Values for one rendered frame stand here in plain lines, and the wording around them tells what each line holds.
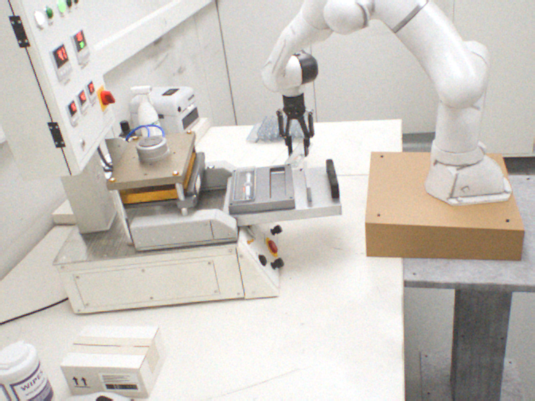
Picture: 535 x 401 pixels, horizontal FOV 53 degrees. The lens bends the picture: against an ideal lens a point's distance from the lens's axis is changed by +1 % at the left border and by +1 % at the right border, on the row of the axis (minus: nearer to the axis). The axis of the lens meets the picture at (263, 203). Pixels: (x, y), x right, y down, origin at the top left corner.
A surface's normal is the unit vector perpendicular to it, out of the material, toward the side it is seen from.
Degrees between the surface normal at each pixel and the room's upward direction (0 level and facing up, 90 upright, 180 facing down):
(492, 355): 90
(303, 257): 0
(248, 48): 90
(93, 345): 1
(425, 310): 0
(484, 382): 90
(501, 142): 90
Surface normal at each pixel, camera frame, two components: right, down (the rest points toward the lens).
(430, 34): -0.22, 0.33
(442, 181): -0.83, 0.28
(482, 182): 0.04, 0.54
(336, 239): -0.13, -0.86
